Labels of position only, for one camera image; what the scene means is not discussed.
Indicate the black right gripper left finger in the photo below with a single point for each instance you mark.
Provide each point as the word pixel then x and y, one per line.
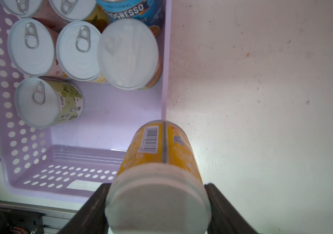
pixel 90 219

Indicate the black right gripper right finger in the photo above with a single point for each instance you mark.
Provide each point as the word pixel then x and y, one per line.
pixel 225 218

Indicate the purple plastic basket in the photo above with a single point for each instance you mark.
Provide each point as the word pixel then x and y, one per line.
pixel 67 162

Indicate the white lid can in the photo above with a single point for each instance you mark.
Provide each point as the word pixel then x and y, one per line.
pixel 158 188
pixel 43 103
pixel 86 10
pixel 128 55
pixel 31 47
pixel 22 8
pixel 76 51

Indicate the white lid can front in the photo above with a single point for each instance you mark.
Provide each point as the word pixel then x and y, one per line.
pixel 22 8

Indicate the white lid can back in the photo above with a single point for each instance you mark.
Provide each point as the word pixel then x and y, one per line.
pixel 86 10

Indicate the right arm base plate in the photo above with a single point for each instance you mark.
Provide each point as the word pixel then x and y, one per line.
pixel 19 218

